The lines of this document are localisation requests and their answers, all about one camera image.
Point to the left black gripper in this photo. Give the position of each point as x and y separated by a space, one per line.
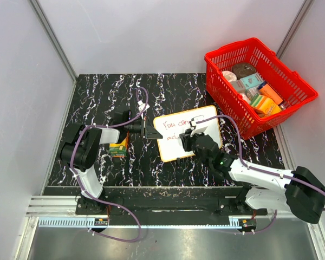
152 133

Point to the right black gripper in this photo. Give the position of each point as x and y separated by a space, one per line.
186 139

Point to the yellow framed whiteboard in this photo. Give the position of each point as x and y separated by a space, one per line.
170 126

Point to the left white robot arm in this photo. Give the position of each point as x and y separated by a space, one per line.
80 145

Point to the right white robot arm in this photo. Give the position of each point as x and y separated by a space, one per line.
297 191

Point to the orange sponge package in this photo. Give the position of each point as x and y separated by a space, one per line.
119 150

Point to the pink round container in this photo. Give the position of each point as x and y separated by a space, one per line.
229 76

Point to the yellow sponge pack in basket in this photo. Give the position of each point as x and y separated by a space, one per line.
264 105

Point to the teal box in basket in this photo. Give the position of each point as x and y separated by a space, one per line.
251 81

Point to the brown round lid container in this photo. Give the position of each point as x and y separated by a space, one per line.
243 69

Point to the orange bottle blue cap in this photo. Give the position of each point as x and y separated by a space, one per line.
266 90

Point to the red plastic shopping basket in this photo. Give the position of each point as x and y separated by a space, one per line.
234 100

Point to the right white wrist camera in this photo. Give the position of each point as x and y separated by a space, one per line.
197 128

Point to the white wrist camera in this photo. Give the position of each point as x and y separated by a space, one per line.
143 106
197 128

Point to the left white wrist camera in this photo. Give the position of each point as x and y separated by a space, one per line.
143 106

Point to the aluminium front rail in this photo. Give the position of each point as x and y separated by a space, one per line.
66 213

